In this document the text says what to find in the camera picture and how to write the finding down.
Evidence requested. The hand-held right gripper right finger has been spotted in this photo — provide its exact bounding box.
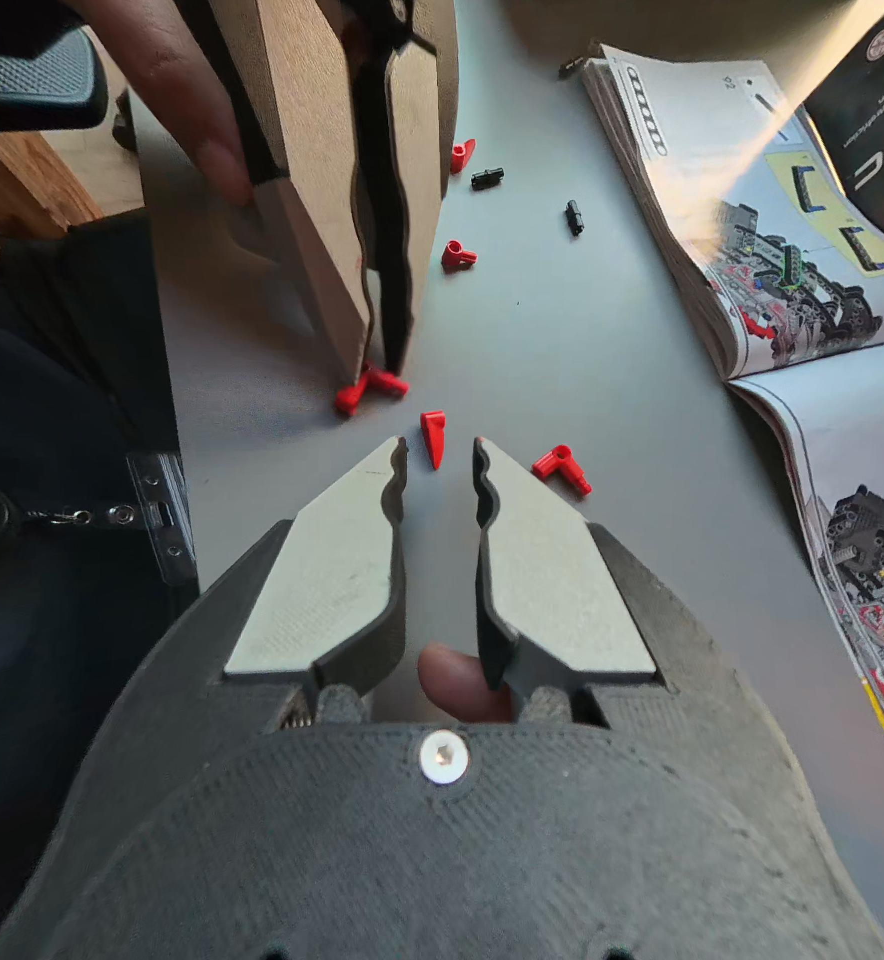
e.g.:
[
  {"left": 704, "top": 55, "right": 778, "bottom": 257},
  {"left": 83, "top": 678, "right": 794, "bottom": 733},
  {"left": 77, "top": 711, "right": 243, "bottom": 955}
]
[{"left": 472, "top": 436, "right": 659, "bottom": 695}]

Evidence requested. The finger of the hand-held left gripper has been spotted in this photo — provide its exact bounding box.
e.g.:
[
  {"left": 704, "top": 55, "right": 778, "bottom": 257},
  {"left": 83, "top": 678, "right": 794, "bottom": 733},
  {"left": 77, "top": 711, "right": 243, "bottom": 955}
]
[
  {"left": 250, "top": 0, "right": 374, "bottom": 387},
  {"left": 348, "top": 36, "right": 444, "bottom": 376}
]

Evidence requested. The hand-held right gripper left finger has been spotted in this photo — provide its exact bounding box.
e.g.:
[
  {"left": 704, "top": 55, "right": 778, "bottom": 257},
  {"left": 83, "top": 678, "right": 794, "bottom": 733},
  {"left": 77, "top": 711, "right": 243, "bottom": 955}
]
[{"left": 223, "top": 435, "right": 410, "bottom": 699}]

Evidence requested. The red lego short connector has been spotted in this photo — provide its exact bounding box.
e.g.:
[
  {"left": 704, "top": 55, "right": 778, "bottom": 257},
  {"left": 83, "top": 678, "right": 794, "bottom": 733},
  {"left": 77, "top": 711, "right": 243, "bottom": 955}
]
[{"left": 530, "top": 444, "right": 578, "bottom": 485}]

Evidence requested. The red lego claw assembly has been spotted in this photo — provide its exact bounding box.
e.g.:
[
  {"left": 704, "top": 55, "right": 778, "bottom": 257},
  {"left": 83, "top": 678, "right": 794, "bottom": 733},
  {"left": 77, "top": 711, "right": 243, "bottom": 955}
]
[{"left": 420, "top": 409, "right": 447, "bottom": 472}]

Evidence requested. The red lego axle connector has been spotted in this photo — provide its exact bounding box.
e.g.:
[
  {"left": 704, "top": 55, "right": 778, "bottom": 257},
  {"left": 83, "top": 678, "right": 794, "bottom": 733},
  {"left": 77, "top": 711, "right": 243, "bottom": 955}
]
[{"left": 334, "top": 362, "right": 411, "bottom": 418}]

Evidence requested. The lego instruction booklet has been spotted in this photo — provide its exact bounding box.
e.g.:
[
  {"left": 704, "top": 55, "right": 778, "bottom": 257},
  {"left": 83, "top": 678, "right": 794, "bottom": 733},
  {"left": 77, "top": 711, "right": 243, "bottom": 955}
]
[{"left": 580, "top": 41, "right": 884, "bottom": 811}]

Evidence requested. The black lego set box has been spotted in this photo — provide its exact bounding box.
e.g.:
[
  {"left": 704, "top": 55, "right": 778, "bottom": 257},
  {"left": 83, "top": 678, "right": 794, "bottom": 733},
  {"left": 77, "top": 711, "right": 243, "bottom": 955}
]
[{"left": 802, "top": 0, "right": 884, "bottom": 260}]

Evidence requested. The person's left hand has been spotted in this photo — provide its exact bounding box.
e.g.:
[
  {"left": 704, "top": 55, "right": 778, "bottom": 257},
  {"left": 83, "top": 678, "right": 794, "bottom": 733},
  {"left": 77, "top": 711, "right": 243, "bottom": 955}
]
[{"left": 67, "top": 0, "right": 257, "bottom": 210}]

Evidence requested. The person's right hand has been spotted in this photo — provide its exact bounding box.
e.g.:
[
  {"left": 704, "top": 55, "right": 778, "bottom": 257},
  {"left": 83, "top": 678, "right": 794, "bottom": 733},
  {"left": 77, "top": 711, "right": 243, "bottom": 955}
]
[{"left": 418, "top": 641, "right": 516, "bottom": 725}]

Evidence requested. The clear badge holder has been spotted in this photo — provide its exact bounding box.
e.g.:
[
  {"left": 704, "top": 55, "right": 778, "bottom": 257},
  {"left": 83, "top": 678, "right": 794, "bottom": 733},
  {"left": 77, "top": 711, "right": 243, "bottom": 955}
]
[{"left": 127, "top": 450, "right": 197, "bottom": 588}]

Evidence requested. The black office chair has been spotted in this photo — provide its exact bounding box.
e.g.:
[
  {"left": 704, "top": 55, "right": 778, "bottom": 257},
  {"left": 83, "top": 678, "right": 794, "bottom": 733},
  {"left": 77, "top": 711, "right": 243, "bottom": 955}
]
[{"left": 0, "top": 26, "right": 111, "bottom": 136}]

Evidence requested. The person's dark navy clothing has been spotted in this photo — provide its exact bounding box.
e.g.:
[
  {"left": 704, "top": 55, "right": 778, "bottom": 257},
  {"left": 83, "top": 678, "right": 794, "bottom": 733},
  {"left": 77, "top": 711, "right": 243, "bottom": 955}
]
[{"left": 0, "top": 210, "right": 188, "bottom": 939}]

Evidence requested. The wooden post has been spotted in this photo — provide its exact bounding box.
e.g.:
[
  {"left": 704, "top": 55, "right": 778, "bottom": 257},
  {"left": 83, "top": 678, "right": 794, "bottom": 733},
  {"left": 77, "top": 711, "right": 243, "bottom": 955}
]
[{"left": 0, "top": 131, "right": 105, "bottom": 249}]

